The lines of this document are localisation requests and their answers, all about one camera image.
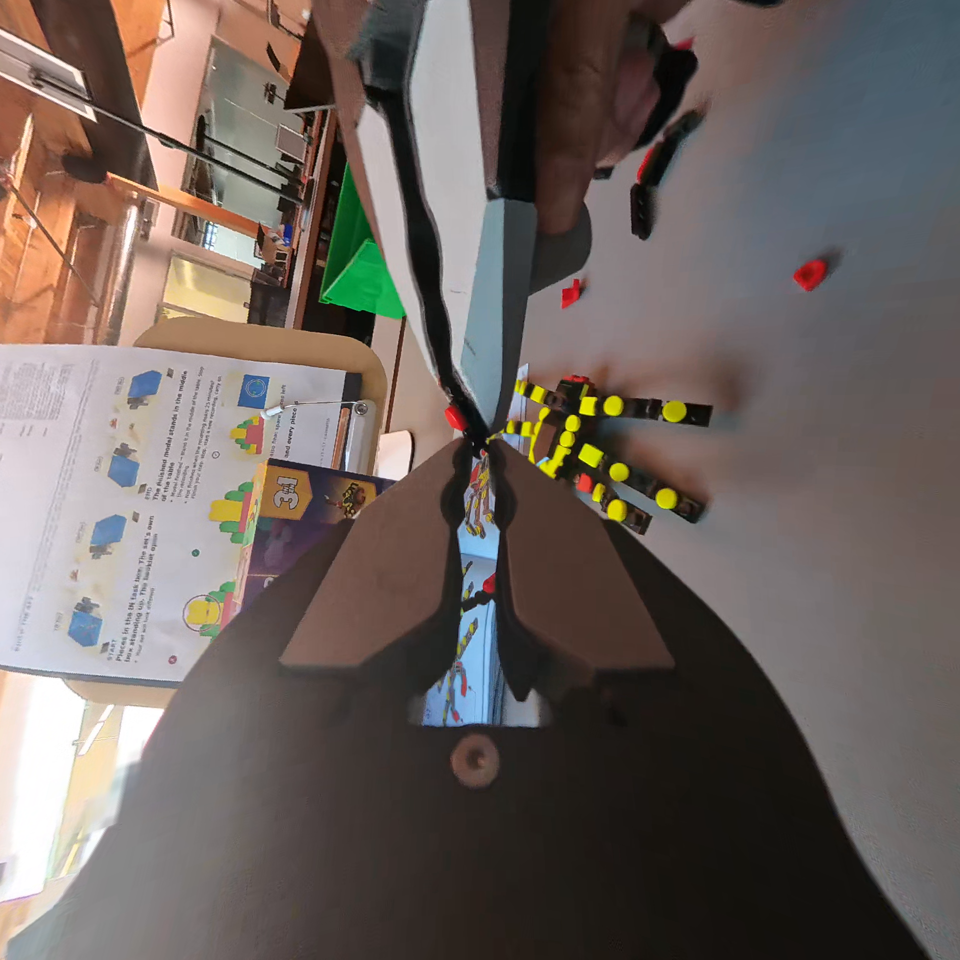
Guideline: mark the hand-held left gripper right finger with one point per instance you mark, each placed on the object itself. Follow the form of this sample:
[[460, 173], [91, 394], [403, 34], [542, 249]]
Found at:
[[577, 593]]

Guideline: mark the black yellow lego spider model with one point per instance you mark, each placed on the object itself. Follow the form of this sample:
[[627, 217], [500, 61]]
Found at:
[[592, 443]]

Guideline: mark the lego instruction booklet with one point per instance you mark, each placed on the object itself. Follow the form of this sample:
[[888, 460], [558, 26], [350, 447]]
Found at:
[[469, 675]]

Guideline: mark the metal clipboard clip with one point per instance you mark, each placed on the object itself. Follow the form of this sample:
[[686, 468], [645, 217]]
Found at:
[[352, 435]]

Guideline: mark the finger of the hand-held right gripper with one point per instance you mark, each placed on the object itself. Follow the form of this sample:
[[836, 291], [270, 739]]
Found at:
[[390, 195], [495, 300]]

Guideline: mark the printed task instruction sheet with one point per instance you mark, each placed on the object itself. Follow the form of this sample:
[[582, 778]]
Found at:
[[150, 510]]

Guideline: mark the wooden clipboard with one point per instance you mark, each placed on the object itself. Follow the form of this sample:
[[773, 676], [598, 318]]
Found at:
[[360, 353]]

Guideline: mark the green plastic bin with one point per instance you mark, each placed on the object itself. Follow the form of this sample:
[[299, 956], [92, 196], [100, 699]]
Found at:
[[357, 262]]

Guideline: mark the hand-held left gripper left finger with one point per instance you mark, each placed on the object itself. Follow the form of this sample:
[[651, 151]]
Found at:
[[382, 571]]

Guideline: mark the small red lego piece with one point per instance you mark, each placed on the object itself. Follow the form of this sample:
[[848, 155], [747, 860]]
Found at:
[[453, 415]]

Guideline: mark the person's right hand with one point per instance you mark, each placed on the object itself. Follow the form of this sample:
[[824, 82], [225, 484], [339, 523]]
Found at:
[[577, 91]]

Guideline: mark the black red curved lego piece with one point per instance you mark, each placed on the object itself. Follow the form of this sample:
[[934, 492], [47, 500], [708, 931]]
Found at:
[[668, 147]]

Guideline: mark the purple lego set box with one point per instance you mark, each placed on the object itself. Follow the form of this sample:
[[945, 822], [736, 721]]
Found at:
[[315, 510]]

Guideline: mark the red black lego tail piece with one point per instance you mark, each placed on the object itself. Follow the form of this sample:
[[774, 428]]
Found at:
[[480, 597]]

